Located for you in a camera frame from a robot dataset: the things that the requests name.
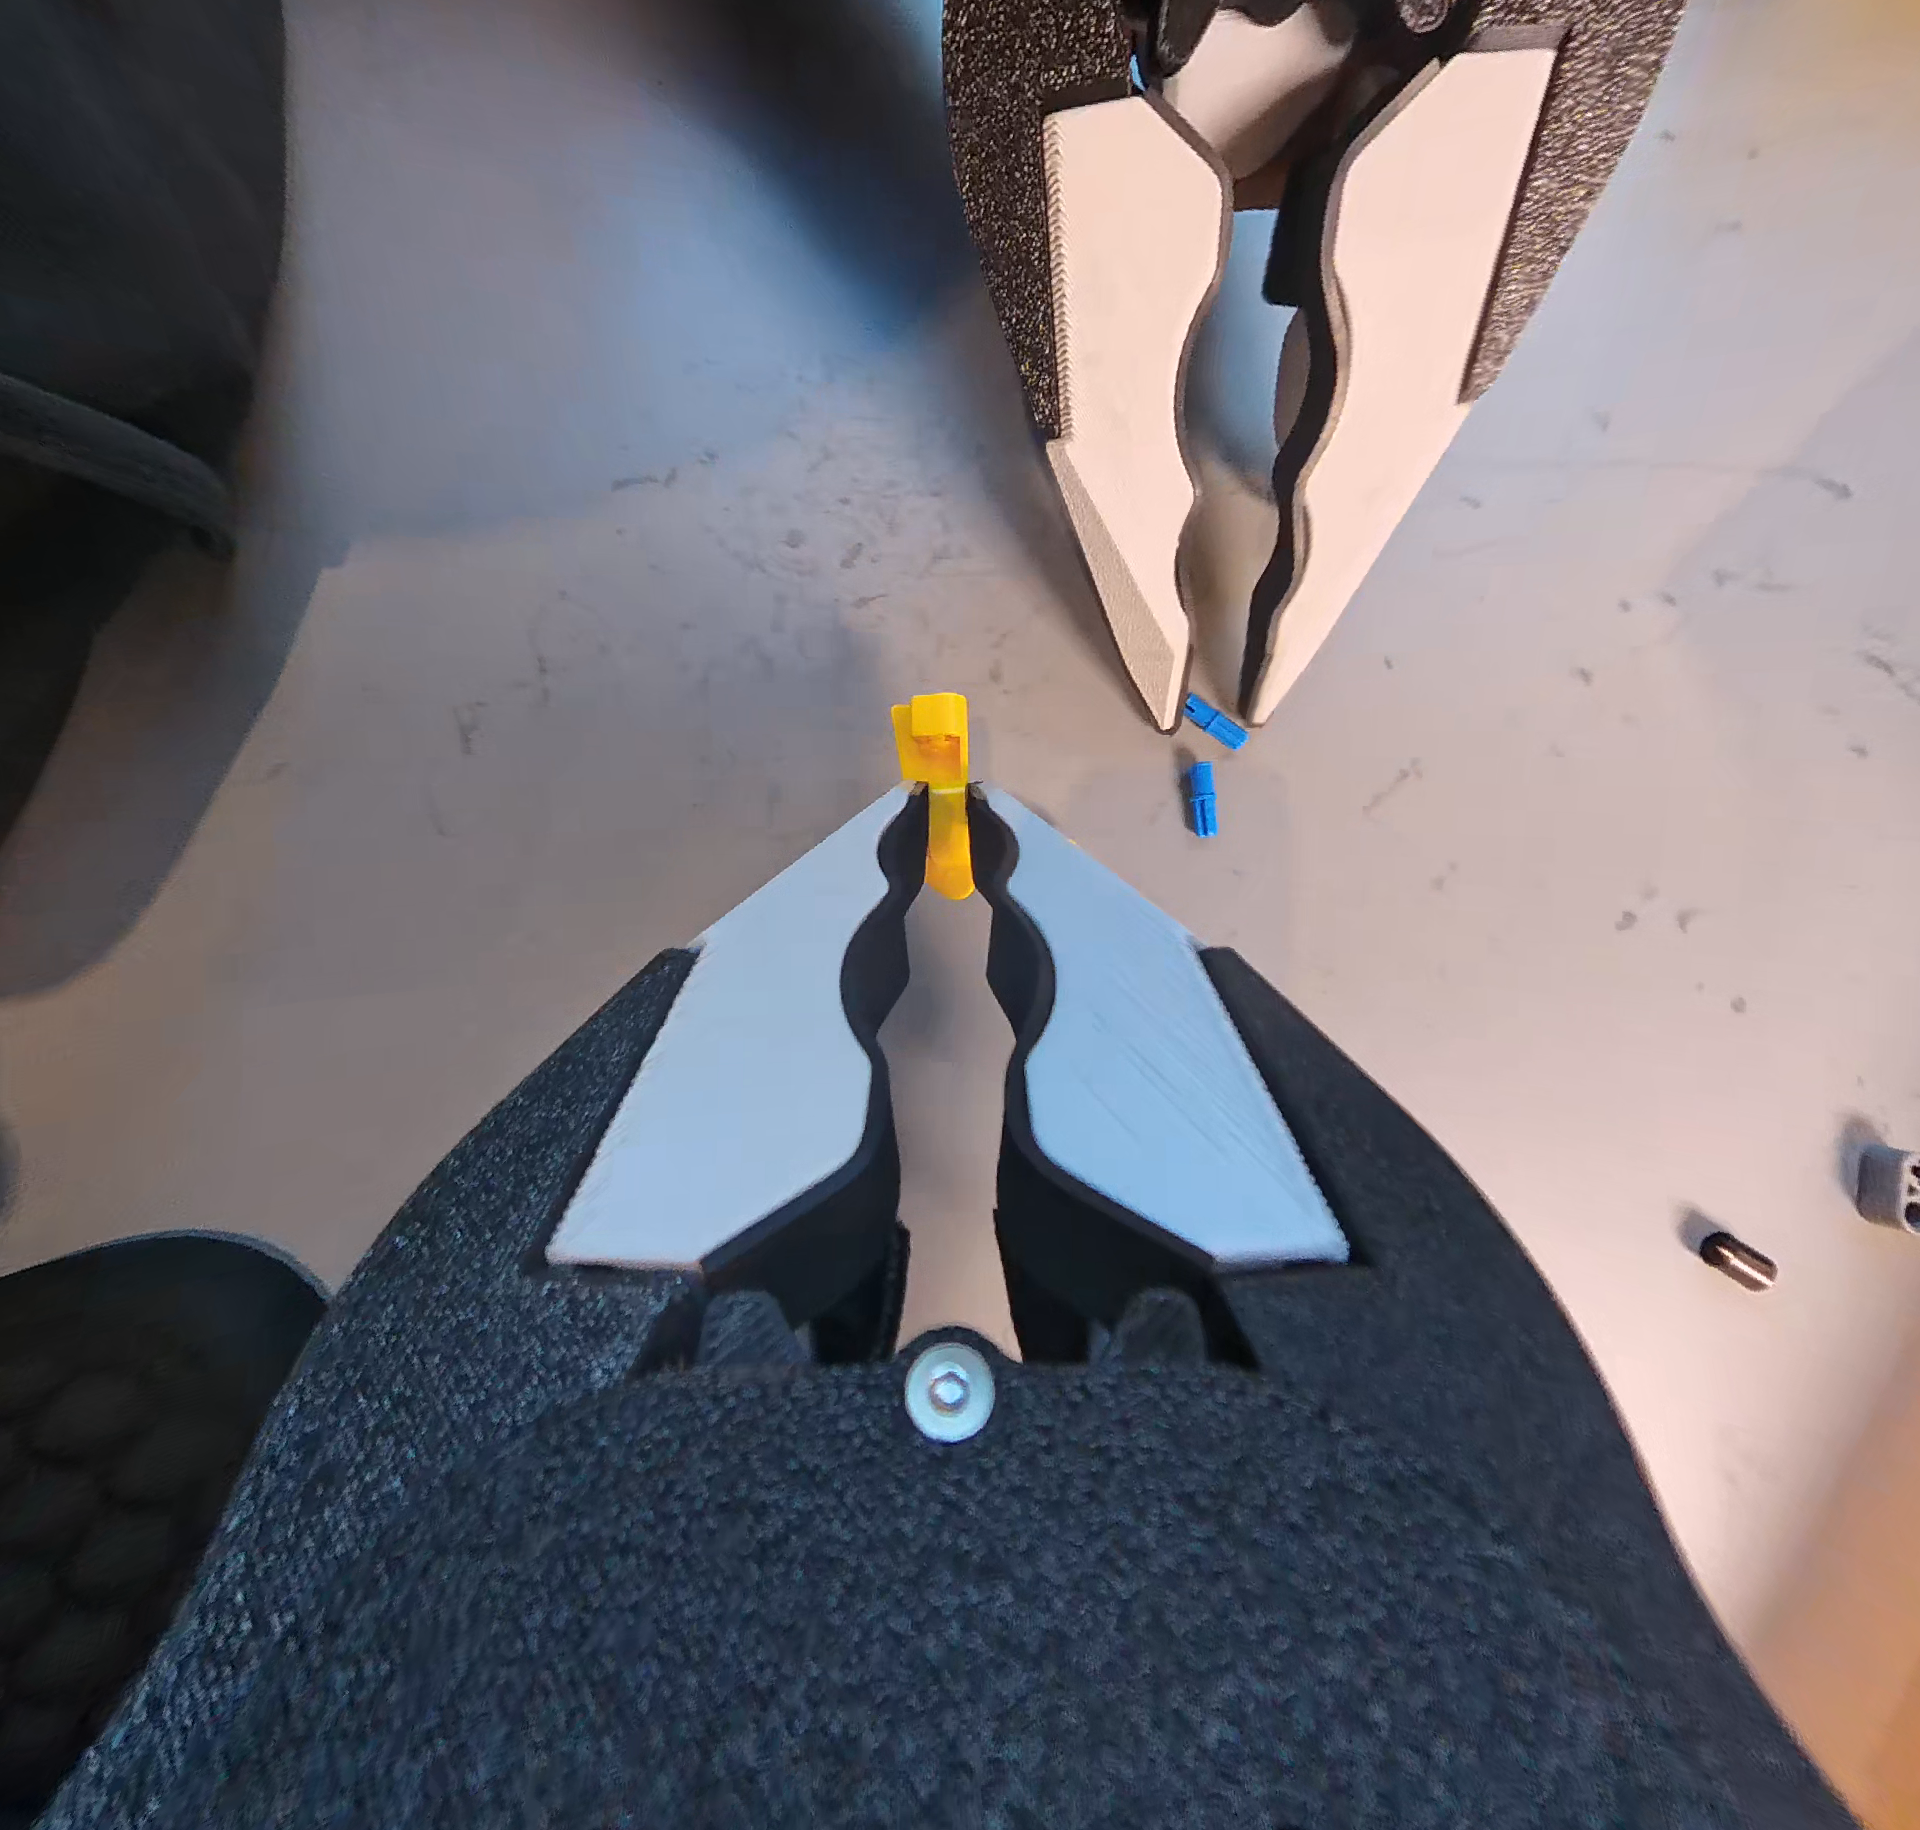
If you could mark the yellow curved claw piece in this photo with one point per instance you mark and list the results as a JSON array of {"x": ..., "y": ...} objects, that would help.
[{"x": 938, "y": 750}]

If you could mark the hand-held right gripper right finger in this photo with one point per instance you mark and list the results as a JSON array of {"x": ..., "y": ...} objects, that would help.
[{"x": 1170, "y": 1097}]

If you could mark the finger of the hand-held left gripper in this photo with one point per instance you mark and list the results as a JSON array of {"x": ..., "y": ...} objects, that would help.
[
  {"x": 1426, "y": 240},
  {"x": 1117, "y": 287}
]

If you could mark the grey connector piece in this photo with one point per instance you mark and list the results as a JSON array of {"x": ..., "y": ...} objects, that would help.
[{"x": 1890, "y": 1185}]

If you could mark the grey desk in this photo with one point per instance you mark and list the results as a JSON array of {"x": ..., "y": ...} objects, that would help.
[{"x": 600, "y": 585}]

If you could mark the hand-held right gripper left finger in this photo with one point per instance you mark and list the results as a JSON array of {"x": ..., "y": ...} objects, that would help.
[{"x": 721, "y": 1097}]

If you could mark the black connector piece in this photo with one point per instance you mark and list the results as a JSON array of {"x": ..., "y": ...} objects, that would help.
[{"x": 1740, "y": 1256}]

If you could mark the small blue pin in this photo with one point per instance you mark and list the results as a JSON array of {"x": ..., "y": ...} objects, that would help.
[
  {"x": 1216, "y": 723},
  {"x": 1204, "y": 798}
]

